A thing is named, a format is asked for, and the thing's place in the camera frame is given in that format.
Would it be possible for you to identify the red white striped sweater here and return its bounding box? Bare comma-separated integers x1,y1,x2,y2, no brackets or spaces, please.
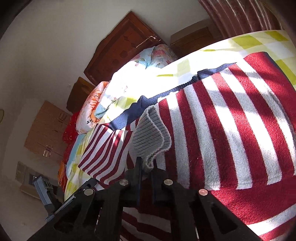
79,52,295,240

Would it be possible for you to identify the light wooden wardrobe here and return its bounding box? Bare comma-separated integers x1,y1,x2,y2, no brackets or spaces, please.
24,101,71,163

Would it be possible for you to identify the red blanket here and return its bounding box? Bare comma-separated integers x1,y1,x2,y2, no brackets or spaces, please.
58,112,79,191

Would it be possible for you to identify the orange floral pillow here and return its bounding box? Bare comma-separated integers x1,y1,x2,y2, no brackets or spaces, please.
76,81,108,135

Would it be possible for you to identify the brown wooden side headboard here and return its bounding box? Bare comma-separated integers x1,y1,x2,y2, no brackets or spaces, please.
66,77,95,113

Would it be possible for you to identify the floral folded quilt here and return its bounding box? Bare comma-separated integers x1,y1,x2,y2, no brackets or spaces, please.
91,44,178,123

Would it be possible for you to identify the wooden nightstand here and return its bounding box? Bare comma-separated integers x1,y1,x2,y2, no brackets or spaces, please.
170,19,223,58

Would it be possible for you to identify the dark wooden headboard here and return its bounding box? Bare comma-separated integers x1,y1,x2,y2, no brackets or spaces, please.
84,11,164,86

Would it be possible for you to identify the green checked bed sheet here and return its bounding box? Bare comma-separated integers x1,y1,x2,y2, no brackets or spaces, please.
64,30,295,198

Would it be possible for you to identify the pink floral curtain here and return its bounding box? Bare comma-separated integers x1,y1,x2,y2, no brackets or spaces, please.
199,0,283,38

